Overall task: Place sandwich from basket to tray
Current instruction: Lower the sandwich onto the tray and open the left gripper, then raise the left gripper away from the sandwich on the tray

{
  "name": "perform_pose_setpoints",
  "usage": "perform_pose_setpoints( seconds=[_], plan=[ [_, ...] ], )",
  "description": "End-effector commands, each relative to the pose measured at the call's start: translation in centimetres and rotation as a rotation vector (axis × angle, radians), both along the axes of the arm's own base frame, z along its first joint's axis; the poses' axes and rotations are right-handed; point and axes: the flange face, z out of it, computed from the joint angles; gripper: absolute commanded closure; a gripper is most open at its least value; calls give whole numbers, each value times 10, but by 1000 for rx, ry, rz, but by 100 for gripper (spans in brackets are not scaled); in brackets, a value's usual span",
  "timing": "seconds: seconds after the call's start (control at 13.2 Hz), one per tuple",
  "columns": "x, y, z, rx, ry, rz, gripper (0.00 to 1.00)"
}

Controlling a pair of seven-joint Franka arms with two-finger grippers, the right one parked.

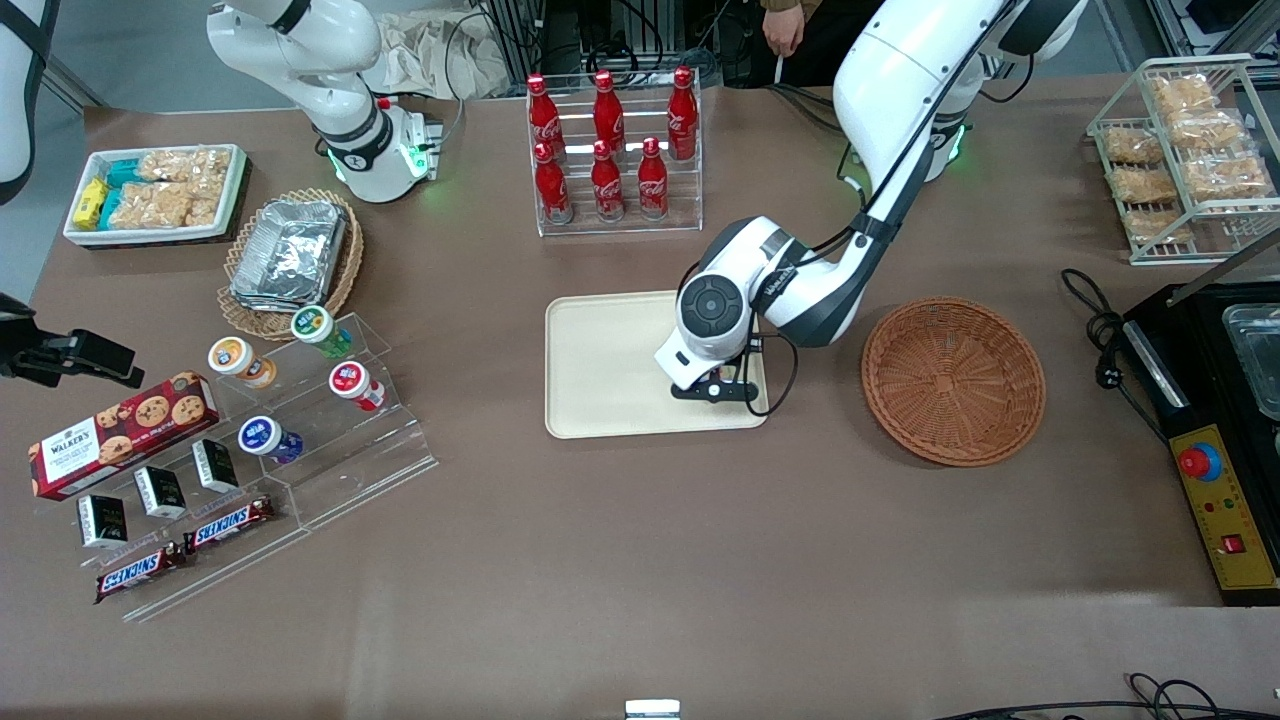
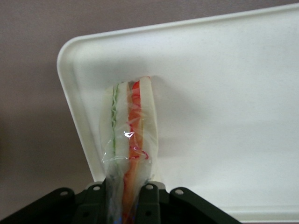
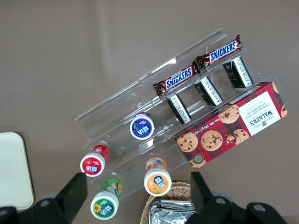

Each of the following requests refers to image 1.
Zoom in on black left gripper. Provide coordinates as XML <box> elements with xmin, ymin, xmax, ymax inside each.
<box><xmin>669</xmin><ymin>370</ymin><xmax>762</xmax><ymax>404</ymax></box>

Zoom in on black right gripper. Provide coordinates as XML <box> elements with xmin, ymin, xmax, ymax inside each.
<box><xmin>0</xmin><ymin>293</ymin><xmax>145</xmax><ymax>390</ymax></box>

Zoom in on cream plastic tray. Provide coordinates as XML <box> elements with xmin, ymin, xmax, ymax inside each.
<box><xmin>544</xmin><ymin>290</ymin><xmax>769</xmax><ymax>440</ymax></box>

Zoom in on round brown wicker basket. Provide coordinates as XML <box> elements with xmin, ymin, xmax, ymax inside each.
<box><xmin>861</xmin><ymin>296</ymin><xmax>1047</xmax><ymax>468</ymax></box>

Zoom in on flat tan wicker basket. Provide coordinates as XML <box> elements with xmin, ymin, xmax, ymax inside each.
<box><xmin>217</xmin><ymin>188</ymin><xmax>366</xmax><ymax>343</ymax></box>

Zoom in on bystander bare hand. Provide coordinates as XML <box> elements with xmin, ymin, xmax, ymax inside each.
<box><xmin>761</xmin><ymin>4</ymin><xmax>807</xmax><ymax>59</ymax></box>

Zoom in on red Walkers cookie box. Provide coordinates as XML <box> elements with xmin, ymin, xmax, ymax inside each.
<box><xmin>27</xmin><ymin>370</ymin><xmax>222</xmax><ymax>502</ymax></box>

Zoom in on orange lid cup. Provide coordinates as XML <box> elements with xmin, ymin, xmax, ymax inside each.
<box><xmin>207</xmin><ymin>336</ymin><xmax>279</xmax><ymax>391</ymax></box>

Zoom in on small black box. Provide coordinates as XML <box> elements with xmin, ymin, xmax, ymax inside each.
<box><xmin>77</xmin><ymin>494</ymin><xmax>130</xmax><ymax>550</ymax></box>
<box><xmin>133</xmin><ymin>465</ymin><xmax>189</xmax><ymax>520</ymax></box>
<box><xmin>191</xmin><ymin>438</ymin><xmax>241</xmax><ymax>495</ymax></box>

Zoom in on yellow snack packet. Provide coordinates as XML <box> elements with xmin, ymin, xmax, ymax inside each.
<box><xmin>72</xmin><ymin>178</ymin><xmax>110</xmax><ymax>230</ymax></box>

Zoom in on clear acrylic bottle rack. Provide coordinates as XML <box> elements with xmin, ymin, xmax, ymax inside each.
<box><xmin>526</xmin><ymin>84</ymin><xmax>704</xmax><ymax>239</ymax></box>

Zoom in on blue lid cup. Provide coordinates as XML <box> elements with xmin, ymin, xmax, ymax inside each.
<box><xmin>237</xmin><ymin>415</ymin><xmax>305</xmax><ymax>466</ymax></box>

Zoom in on red cola bottle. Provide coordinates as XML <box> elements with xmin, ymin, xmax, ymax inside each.
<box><xmin>533</xmin><ymin>141</ymin><xmax>574</xmax><ymax>226</ymax></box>
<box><xmin>590</xmin><ymin>139</ymin><xmax>627</xmax><ymax>223</ymax></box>
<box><xmin>592</xmin><ymin>69</ymin><xmax>627</xmax><ymax>151</ymax></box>
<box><xmin>667</xmin><ymin>66</ymin><xmax>700</xmax><ymax>162</ymax></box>
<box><xmin>637</xmin><ymin>137</ymin><xmax>670</xmax><ymax>222</ymax></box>
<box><xmin>526</xmin><ymin>73</ymin><xmax>564</xmax><ymax>161</ymax></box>

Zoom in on Snickers bar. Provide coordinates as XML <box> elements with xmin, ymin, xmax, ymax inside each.
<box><xmin>184</xmin><ymin>496</ymin><xmax>277</xmax><ymax>554</ymax></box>
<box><xmin>94</xmin><ymin>542</ymin><xmax>192</xmax><ymax>605</ymax></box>

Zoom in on white rectangular snack bin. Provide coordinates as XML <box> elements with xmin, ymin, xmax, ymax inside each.
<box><xmin>62</xmin><ymin>143</ymin><xmax>250</xmax><ymax>248</ymax></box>

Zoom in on stack of foil trays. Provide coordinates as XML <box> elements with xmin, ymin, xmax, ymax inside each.
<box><xmin>229</xmin><ymin>199</ymin><xmax>349</xmax><ymax>314</ymax></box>

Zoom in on green lid cup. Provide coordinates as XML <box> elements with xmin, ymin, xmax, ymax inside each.
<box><xmin>290</xmin><ymin>305</ymin><xmax>354</xmax><ymax>360</ymax></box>

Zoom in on red lid cup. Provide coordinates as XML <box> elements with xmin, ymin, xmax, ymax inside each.
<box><xmin>328</xmin><ymin>360</ymin><xmax>387</xmax><ymax>413</ymax></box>

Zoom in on clear acrylic tiered stand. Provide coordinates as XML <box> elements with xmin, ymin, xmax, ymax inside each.
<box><xmin>40</xmin><ymin>312</ymin><xmax>440</xmax><ymax>624</ymax></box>

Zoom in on beige crumpled cloth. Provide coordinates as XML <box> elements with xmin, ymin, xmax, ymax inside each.
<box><xmin>374</xmin><ymin>8</ymin><xmax>513</xmax><ymax>102</ymax></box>

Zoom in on clear bag of fried snacks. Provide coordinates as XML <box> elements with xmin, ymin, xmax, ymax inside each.
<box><xmin>1102</xmin><ymin>124</ymin><xmax>1167</xmax><ymax>167</ymax></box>
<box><xmin>1124</xmin><ymin>207</ymin><xmax>1197</xmax><ymax>247</ymax></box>
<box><xmin>1109</xmin><ymin>164</ymin><xmax>1182</xmax><ymax>205</ymax></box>
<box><xmin>1167</xmin><ymin>109</ymin><xmax>1247</xmax><ymax>152</ymax></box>
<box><xmin>1147</xmin><ymin>74</ymin><xmax>1220</xmax><ymax>117</ymax></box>
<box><xmin>1182</xmin><ymin>154</ymin><xmax>1274</xmax><ymax>202</ymax></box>

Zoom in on black appliance with metal bar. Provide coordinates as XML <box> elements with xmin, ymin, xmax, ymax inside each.
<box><xmin>1120</xmin><ymin>282</ymin><xmax>1280</xmax><ymax>608</ymax></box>

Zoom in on yellow control panel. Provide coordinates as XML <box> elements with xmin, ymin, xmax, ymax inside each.
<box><xmin>1168</xmin><ymin>424</ymin><xmax>1280</xmax><ymax>599</ymax></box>

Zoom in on metal pan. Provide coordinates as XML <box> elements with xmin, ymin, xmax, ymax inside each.
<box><xmin>1221</xmin><ymin>302</ymin><xmax>1280</xmax><ymax>422</ymax></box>

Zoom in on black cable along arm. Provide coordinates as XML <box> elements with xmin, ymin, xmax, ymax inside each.
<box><xmin>676</xmin><ymin>0</ymin><xmax>1021</xmax><ymax>417</ymax></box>

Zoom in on black power cable with plug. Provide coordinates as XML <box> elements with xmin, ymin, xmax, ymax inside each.
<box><xmin>1060</xmin><ymin>267</ymin><xmax>1173</xmax><ymax>443</ymax></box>

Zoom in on white wire rack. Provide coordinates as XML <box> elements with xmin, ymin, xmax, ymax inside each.
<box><xmin>1086</xmin><ymin>54</ymin><xmax>1280</xmax><ymax>267</ymax></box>

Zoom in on black floor cables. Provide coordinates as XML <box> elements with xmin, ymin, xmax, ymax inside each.
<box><xmin>930</xmin><ymin>671</ymin><xmax>1280</xmax><ymax>720</ymax></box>

